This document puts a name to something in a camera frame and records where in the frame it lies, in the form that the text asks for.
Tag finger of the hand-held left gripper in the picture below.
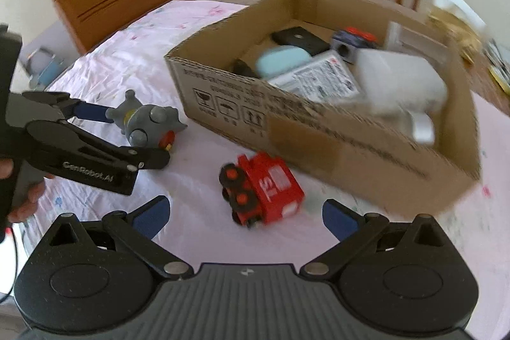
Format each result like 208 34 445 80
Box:
68 125 172 170
22 90 116 125

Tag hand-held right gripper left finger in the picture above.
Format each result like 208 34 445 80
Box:
38 195 190 279

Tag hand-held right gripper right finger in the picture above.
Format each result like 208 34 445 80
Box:
300 199 455 278

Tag grey dog toy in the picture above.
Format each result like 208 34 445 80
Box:
106 89 188 153

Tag cardboard box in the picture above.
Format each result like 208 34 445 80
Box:
164 0 483 219

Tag red toy train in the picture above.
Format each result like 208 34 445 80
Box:
218 152 305 229

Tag clear plastic jar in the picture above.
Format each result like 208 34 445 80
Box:
354 47 449 145

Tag person's left hand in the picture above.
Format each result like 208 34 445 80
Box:
0 160 56 224

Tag grey blue object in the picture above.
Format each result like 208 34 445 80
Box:
22 47 66 90

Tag printed white packet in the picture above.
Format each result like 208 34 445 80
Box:
268 49 361 102

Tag light blue case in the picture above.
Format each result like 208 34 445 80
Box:
255 45 312 79

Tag grey red toy block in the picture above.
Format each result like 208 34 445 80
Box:
330 26 378 64

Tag black flat case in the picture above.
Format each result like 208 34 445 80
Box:
272 27 331 56

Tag gold foil bag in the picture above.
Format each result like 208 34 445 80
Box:
428 5 485 62

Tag black cable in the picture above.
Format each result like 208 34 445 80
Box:
0 226 20 303

